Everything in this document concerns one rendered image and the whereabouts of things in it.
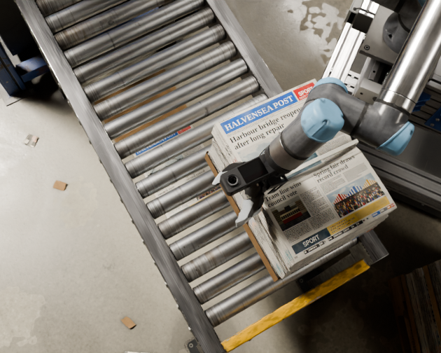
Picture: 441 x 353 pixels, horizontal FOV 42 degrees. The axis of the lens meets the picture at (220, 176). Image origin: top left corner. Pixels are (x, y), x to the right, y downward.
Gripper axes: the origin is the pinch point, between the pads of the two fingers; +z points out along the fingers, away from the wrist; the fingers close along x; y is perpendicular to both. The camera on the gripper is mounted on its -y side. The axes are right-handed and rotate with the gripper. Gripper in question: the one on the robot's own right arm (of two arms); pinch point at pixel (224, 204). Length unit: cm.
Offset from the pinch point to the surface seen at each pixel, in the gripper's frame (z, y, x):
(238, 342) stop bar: 23.7, 3.6, -27.6
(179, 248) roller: 26.1, 2.8, 0.2
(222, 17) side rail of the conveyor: 1, 38, 56
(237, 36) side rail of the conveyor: 1, 39, 48
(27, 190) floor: 113, 14, 66
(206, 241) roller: 22.7, 9.2, -1.2
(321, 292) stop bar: 10.0, 24.1, -27.2
